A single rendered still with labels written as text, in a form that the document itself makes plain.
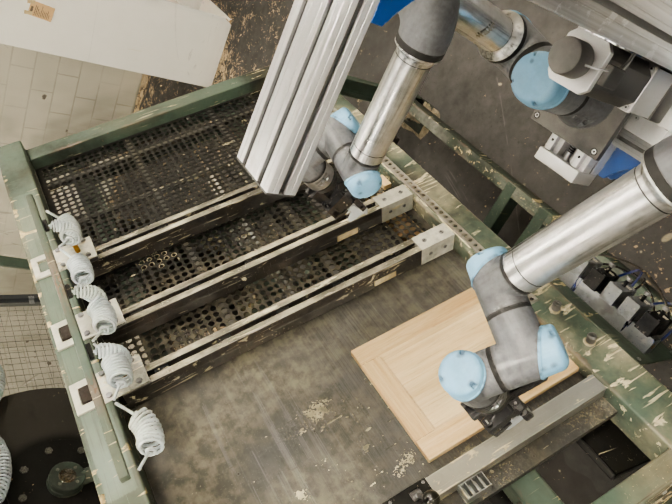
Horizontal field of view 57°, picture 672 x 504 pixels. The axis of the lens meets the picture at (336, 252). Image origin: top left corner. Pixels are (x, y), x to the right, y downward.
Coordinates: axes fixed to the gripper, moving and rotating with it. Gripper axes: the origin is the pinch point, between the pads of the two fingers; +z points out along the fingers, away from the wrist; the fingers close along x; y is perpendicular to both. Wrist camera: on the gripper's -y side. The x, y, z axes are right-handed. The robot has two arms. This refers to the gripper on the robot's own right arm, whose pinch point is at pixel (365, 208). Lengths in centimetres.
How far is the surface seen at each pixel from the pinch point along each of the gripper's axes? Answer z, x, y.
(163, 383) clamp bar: -9, 1, 72
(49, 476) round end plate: 0, -13, 126
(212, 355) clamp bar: -3, 1, 58
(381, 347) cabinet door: 21.7, 21.9, 24.1
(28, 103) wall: 122, -487, 165
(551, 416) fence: 32, 63, 3
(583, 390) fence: 38, 62, -7
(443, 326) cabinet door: 31.5, 25.3, 8.0
